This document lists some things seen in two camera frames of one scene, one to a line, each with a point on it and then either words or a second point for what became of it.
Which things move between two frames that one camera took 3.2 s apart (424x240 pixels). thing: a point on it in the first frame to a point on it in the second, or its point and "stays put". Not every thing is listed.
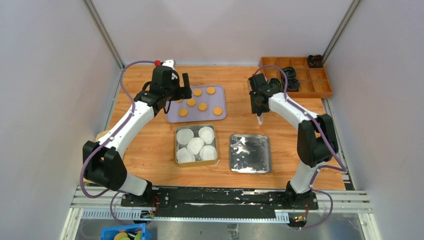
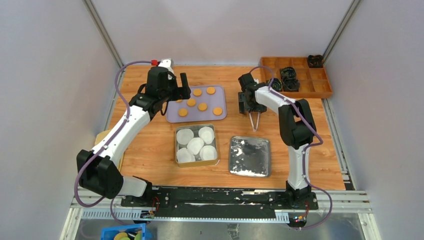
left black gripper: x=184 y=92 stays put
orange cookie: x=210 y=90 stays put
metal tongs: x=260 y=116 to x=252 y=122
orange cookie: x=202 y=106 stays put
